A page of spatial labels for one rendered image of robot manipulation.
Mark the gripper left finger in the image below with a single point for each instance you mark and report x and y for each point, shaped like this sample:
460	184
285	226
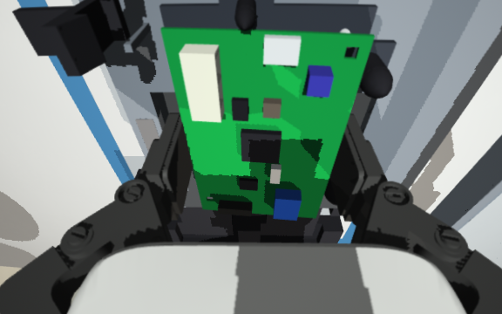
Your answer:
47	284

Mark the green circuit board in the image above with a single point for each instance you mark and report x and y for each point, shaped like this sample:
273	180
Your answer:
269	110

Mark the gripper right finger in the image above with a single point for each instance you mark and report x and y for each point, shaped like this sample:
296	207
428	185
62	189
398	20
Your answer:
362	192

